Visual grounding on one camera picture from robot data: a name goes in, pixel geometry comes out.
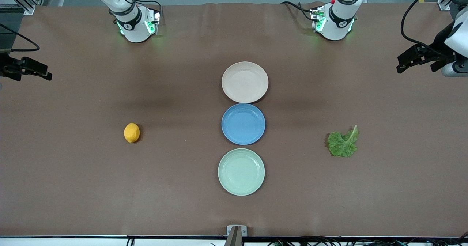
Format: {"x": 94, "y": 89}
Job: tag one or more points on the yellow lemon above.
{"x": 132, "y": 133}

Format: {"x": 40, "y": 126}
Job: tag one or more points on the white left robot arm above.
{"x": 338, "y": 23}

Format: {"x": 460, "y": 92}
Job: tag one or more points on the grey metal camera bracket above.
{"x": 236, "y": 235}

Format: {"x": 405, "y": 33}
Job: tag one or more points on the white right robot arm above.
{"x": 133, "y": 30}

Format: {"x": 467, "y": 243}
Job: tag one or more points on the brown table cover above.
{"x": 109, "y": 184}

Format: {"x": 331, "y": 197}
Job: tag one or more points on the blue round plate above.
{"x": 243, "y": 124}

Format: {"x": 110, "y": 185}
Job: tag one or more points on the light green round plate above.
{"x": 241, "y": 171}

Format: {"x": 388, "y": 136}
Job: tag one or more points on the green lettuce leaf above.
{"x": 342, "y": 145}

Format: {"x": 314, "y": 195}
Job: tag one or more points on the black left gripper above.
{"x": 440, "y": 45}

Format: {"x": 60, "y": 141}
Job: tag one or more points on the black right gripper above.
{"x": 8, "y": 68}

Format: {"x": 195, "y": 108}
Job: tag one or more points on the beige round plate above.
{"x": 245, "y": 82}

